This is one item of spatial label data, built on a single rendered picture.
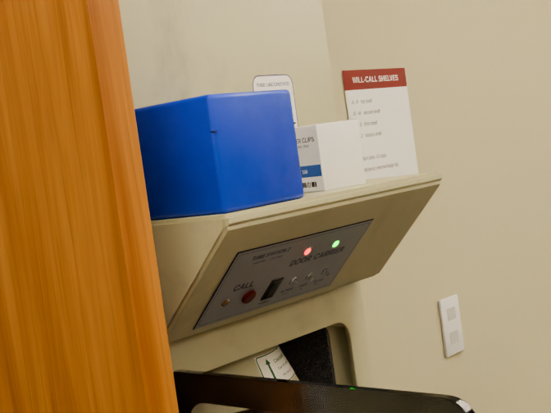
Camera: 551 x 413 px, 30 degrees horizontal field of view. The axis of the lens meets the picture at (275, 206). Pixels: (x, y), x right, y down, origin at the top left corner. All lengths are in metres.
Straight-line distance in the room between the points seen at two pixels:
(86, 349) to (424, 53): 1.44
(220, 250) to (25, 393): 0.19
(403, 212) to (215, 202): 0.27
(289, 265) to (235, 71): 0.19
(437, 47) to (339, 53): 0.35
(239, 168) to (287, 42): 0.27
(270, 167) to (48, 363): 0.23
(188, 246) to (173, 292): 0.04
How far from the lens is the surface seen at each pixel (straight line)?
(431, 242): 2.05
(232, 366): 0.98
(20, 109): 0.79
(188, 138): 0.78
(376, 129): 1.91
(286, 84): 1.01
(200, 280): 0.79
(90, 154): 0.73
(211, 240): 0.77
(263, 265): 0.85
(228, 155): 0.78
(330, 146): 0.93
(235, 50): 0.96
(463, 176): 2.18
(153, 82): 0.88
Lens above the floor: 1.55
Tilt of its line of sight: 3 degrees down
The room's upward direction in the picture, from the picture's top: 8 degrees counter-clockwise
